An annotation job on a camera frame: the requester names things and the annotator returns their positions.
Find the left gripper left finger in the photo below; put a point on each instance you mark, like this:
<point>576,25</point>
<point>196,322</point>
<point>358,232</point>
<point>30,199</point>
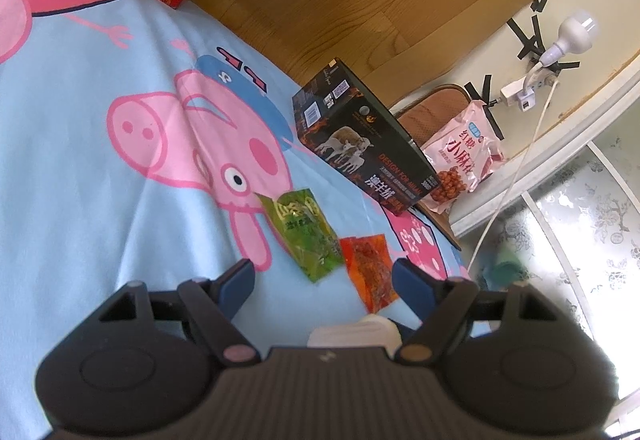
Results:
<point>210,311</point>

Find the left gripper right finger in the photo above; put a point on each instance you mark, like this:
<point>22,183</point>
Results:
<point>442,306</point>

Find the yellow lid jelly cup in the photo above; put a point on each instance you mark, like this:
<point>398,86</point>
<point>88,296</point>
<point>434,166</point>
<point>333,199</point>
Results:
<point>370,331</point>

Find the orange red snack packet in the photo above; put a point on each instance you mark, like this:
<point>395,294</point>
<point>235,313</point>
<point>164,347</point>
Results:
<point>369,268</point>

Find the green snack packet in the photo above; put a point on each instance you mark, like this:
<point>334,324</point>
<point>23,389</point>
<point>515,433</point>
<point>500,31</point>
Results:
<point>304,231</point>

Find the pink snack bag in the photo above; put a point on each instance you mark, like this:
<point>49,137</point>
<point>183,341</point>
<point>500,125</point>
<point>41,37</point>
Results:
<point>463,153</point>

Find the Peppa Pig blue blanket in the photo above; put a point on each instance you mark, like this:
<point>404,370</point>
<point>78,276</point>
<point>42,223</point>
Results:
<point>136,143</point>

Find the black sheep-print storage box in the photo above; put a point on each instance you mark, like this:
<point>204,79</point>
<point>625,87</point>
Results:
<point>342,121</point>

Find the white light bulb socket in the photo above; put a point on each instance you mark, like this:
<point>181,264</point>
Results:
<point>575,36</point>

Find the white window frame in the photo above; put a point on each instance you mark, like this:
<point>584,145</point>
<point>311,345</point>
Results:
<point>550,153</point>

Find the white wall charger plug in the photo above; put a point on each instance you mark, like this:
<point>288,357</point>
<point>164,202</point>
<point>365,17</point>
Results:
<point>515,94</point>

